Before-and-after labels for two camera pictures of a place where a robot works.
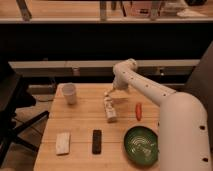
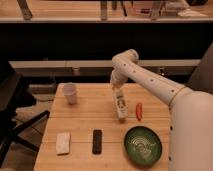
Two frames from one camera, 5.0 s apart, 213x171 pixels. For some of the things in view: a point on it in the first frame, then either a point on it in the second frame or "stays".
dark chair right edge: x=200 y=82 stays
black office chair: x=14 y=97 stays
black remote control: x=96 y=142 stays
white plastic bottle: x=111 y=115 -> x=120 y=103
